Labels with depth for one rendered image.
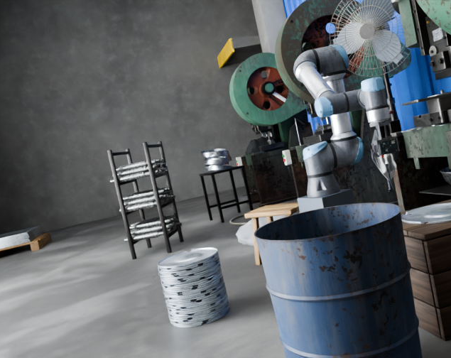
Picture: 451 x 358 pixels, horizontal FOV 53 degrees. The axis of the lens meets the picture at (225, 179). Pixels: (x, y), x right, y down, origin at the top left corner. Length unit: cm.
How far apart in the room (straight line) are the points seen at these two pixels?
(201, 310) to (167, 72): 701
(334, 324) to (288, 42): 266
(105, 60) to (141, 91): 84
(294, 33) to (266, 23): 392
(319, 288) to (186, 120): 759
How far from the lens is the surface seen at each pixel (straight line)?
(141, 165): 391
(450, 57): 242
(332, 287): 119
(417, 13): 254
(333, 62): 208
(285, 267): 121
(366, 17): 318
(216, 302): 212
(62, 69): 886
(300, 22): 365
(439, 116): 237
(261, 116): 520
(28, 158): 880
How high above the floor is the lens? 73
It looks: 3 degrees down
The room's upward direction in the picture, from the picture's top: 12 degrees counter-clockwise
